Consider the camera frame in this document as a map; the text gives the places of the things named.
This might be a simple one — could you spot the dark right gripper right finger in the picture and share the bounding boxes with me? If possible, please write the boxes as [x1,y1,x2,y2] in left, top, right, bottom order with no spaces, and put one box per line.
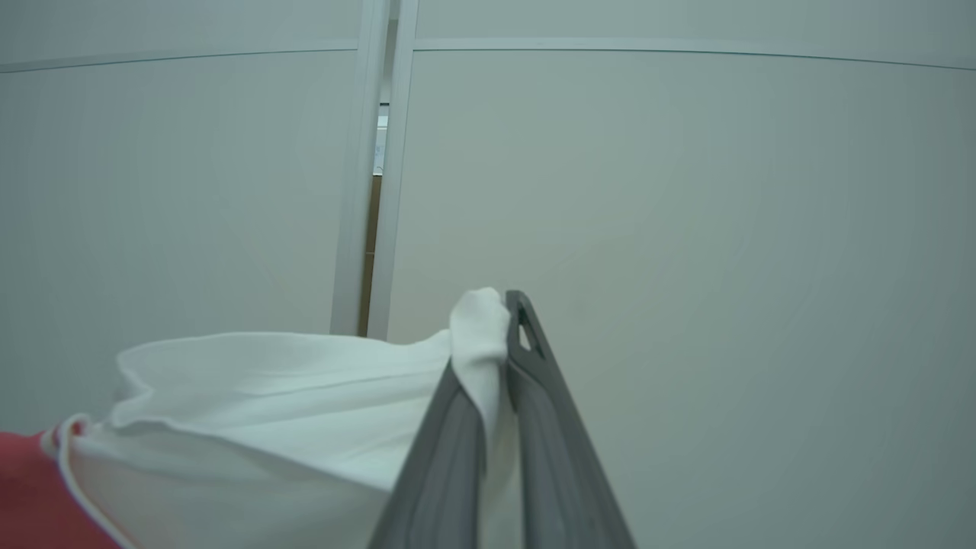
[505,290,637,549]

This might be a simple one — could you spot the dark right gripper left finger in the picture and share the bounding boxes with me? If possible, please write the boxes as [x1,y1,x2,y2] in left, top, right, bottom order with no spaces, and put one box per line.
[368,358,487,549]

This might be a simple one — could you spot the red white basketball shorts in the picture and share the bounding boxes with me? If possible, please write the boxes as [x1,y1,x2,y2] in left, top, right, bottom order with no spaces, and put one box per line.
[0,287,527,549]

